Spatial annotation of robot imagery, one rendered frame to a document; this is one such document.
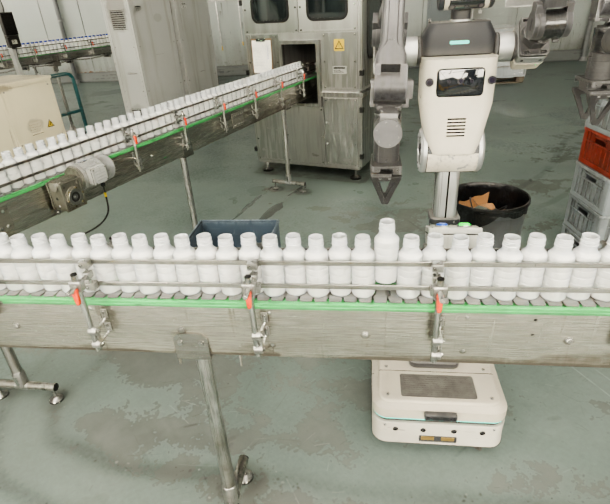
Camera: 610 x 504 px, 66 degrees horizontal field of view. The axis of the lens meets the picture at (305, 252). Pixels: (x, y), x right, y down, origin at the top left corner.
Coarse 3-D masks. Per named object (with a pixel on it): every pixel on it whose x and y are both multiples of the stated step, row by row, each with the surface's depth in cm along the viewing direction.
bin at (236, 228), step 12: (204, 228) 185; (216, 228) 184; (228, 228) 184; (240, 228) 183; (252, 228) 183; (264, 228) 182; (276, 228) 174; (192, 240) 174; (216, 240) 187; (240, 240) 186; (180, 360) 150; (240, 360) 147
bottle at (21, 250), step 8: (16, 240) 126; (24, 240) 128; (16, 248) 127; (24, 248) 128; (32, 248) 130; (16, 256) 127; (24, 256) 127; (16, 264) 128; (24, 264) 128; (32, 264) 130; (24, 272) 129; (32, 272) 130; (24, 288) 132; (32, 288) 132; (40, 288) 133
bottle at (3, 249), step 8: (0, 240) 128; (8, 240) 130; (0, 248) 128; (8, 248) 129; (0, 256) 128; (8, 256) 129; (0, 264) 130; (8, 264) 130; (8, 272) 131; (16, 272) 132; (8, 288) 134; (16, 288) 133
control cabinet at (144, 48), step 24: (120, 0) 589; (144, 0) 610; (168, 0) 648; (120, 24) 604; (144, 24) 616; (168, 24) 655; (120, 48) 622; (144, 48) 622; (168, 48) 662; (120, 72) 640; (144, 72) 628; (168, 72) 669; (144, 96) 641; (168, 96) 676
